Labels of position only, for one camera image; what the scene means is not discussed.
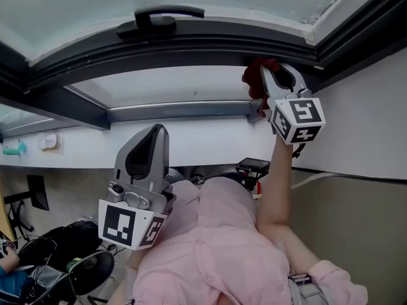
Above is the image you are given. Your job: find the small black box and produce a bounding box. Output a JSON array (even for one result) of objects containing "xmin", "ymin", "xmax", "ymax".
[{"xmin": 235, "ymin": 158, "xmax": 272, "ymax": 175}]

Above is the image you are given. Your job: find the small low glass pane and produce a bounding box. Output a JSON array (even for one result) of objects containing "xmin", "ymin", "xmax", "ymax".
[{"xmin": 68, "ymin": 65, "xmax": 256, "ymax": 110}]

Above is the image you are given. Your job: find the white cable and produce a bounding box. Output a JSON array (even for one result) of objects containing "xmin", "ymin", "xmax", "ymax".
[{"xmin": 290, "ymin": 171, "xmax": 335, "ymax": 190}]

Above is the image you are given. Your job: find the black window handle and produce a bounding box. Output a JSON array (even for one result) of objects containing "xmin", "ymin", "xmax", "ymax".
[{"xmin": 116, "ymin": 4, "xmax": 205, "ymax": 41}]

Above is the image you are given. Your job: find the black office chair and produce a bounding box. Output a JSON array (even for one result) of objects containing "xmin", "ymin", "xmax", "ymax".
[{"xmin": 66, "ymin": 250, "xmax": 116, "ymax": 295}]

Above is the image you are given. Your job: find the white window sill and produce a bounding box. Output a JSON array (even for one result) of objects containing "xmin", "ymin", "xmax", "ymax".
[{"xmin": 0, "ymin": 84, "xmax": 407, "ymax": 181}]

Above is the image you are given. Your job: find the person's right forearm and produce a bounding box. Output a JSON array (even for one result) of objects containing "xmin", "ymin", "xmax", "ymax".
[{"xmin": 256, "ymin": 135, "xmax": 322, "ymax": 276}]

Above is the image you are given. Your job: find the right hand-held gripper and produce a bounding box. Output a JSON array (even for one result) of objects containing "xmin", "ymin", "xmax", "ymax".
[{"xmin": 259, "ymin": 62, "xmax": 328, "ymax": 146}]

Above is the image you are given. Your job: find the black bag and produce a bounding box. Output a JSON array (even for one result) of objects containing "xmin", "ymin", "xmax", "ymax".
[{"xmin": 17, "ymin": 220, "xmax": 103, "ymax": 273}]

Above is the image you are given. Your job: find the person's pink shirt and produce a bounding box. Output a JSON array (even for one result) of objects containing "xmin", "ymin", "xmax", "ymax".
[{"xmin": 132, "ymin": 176, "xmax": 369, "ymax": 305}]

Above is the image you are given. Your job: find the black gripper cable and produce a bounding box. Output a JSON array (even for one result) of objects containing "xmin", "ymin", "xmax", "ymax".
[{"xmin": 291, "ymin": 141, "xmax": 307, "ymax": 159}]

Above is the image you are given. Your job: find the person's left forearm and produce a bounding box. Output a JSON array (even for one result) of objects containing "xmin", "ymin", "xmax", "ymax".
[{"xmin": 126, "ymin": 248, "xmax": 148, "ymax": 270}]

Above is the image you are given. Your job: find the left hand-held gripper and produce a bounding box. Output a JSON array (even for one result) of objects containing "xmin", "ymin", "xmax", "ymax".
[{"xmin": 97, "ymin": 123, "xmax": 176, "ymax": 252}]

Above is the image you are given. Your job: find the dark fixed window frame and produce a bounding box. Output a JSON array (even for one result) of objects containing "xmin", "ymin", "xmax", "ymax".
[{"xmin": 0, "ymin": 0, "xmax": 407, "ymax": 132}]

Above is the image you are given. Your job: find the bagged white slipper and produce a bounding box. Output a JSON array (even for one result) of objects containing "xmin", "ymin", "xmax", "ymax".
[{"xmin": 38, "ymin": 132, "xmax": 64, "ymax": 156}]

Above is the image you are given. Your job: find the dark red cloth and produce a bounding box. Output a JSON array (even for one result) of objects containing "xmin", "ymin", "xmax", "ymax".
[{"xmin": 241, "ymin": 57, "xmax": 280, "ymax": 118}]

